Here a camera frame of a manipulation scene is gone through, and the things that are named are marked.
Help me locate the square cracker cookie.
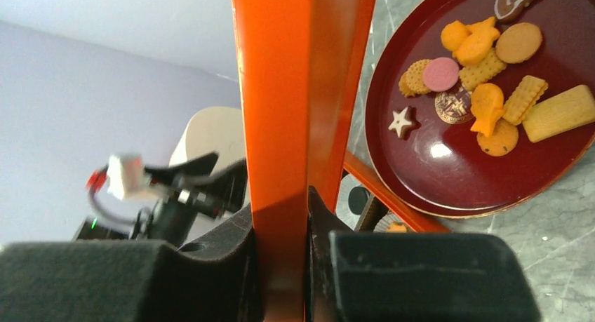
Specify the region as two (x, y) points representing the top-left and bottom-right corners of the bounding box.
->
(459, 48), (507, 92)

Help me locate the orange round cookie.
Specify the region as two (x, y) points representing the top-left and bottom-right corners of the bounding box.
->
(405, 59), (431, 95)

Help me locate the dark red round plate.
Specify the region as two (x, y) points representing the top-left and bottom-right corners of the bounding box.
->
(365, 0), (594, 218)

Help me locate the pink round cookie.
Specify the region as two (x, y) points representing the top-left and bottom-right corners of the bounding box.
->
(422, 57), (460, 92)

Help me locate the yellow rectangular cookie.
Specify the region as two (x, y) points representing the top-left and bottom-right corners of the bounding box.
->
(522, 85), (594, 143)

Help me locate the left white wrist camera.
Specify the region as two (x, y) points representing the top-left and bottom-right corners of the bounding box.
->
(86, 154), (161, 201)

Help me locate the black round cookie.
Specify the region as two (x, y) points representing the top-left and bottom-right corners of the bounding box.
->
(347, 186), (370, 216)

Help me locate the orange tray lid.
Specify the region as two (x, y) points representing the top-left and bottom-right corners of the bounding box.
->
(232, 0), (375, 321)

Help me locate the chocolate chip round cookie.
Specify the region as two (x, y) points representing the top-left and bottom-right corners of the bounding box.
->
(476, 119), (519, 157)

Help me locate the plain round tan cookie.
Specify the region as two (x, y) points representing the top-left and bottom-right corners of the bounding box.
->
(495, 22), (543, 64)

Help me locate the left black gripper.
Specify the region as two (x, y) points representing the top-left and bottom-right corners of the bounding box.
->
(144, 152), (248, 219)

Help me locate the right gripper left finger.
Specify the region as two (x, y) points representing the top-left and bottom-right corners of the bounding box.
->
(1, 208), (260, 321)

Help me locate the orange compartment box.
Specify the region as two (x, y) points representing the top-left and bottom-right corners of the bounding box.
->
(343, 150), (452, 233)

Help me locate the ridged rectangular cookie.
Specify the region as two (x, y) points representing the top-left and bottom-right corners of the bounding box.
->
(502, 75), (549, 126)

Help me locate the white cylindrical container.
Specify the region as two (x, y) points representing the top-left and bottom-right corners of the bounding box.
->
(169, 107), (246, 172)

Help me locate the white star cookie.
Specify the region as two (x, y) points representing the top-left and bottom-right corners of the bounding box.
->
(387, 106), (420, 140)

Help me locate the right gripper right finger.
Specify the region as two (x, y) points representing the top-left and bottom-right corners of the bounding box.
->
(307, 187), (542, 321)

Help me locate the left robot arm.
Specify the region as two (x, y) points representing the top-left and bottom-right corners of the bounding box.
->
(74, 152), (248, 247)

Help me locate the orange fish cookie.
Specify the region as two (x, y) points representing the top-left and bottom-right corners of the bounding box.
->
(470, 83), (504, 137)

